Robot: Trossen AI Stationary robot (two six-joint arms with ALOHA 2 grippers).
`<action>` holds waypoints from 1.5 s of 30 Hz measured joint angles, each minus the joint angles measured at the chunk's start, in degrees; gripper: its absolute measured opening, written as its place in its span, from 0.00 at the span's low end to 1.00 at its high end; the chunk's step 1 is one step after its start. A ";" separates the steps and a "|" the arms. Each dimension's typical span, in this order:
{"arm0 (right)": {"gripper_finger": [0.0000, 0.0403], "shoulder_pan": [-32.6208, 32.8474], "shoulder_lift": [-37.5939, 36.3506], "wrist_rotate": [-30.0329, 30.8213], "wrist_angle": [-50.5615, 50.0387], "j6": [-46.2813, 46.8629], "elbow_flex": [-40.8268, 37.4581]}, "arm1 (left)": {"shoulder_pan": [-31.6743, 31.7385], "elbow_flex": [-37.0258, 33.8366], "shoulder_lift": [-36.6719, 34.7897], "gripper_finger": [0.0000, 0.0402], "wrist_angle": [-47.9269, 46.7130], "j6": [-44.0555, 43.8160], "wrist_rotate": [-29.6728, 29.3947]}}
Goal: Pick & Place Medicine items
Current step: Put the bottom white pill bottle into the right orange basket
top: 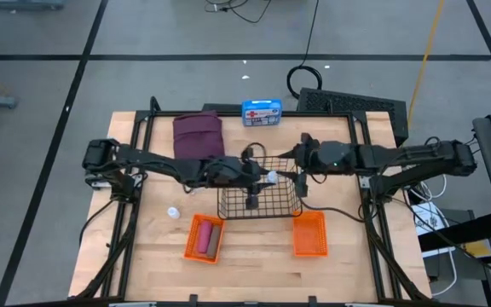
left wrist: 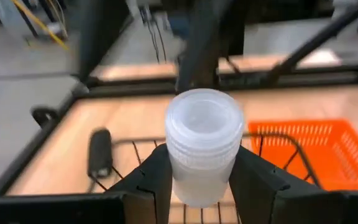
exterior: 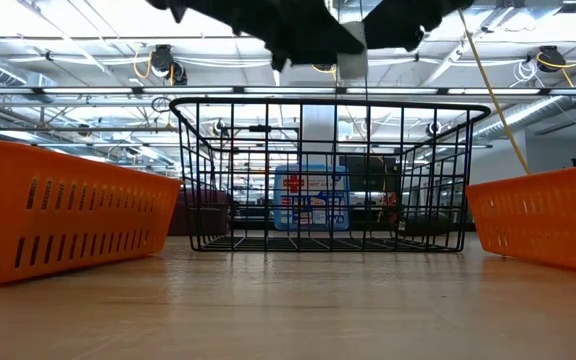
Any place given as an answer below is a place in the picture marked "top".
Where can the pink bandage roll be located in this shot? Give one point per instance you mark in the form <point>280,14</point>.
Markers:
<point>204,236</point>

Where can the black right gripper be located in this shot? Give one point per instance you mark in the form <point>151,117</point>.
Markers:
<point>335,157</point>

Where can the orange plastic slotted basket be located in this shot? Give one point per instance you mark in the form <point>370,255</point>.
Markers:
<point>313,239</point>
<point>192,247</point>

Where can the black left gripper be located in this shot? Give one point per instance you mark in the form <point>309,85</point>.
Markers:
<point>230,172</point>

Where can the blue first aid kit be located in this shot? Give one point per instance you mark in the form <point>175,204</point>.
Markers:
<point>261,113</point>

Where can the maroon cloth bag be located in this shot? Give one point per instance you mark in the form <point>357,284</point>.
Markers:
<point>196,132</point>

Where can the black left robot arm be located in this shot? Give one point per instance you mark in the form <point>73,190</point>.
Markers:
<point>151,162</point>

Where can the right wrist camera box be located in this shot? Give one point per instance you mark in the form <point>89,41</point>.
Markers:
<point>301,185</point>

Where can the white paper sheets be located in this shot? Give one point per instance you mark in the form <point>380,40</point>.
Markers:
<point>429,221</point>

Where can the black aluminium table frame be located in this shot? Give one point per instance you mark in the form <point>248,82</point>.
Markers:
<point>313,114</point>

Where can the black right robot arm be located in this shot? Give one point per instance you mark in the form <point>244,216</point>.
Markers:
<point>399,155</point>

